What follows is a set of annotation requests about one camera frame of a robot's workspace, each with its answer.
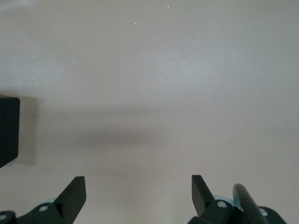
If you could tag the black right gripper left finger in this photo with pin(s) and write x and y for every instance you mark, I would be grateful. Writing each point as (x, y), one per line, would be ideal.
(70, 200)

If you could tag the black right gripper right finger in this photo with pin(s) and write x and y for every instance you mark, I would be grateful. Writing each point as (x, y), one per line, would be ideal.
(203, 203)

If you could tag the black rectangular tray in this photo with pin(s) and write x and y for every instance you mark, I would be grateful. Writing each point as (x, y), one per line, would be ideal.
(9, 130)

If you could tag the brown table mat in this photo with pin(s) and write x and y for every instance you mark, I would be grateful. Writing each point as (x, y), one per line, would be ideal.
(149, 70)

